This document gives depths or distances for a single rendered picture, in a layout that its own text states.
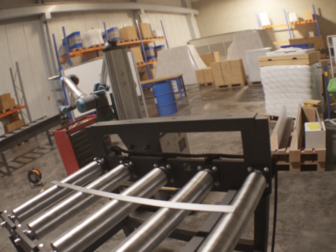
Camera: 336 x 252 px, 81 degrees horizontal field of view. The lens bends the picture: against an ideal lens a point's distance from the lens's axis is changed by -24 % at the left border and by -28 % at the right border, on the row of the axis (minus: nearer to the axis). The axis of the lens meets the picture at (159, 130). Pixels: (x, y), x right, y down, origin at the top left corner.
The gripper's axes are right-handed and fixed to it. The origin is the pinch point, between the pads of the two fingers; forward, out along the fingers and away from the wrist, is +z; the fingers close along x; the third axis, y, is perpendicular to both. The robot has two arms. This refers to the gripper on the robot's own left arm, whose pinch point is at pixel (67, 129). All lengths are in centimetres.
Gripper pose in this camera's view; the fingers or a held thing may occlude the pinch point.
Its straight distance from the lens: 364.9
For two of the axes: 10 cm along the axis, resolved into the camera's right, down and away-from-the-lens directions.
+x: -2.3, 3.1, -9.2
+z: 2.3, 9.4, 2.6
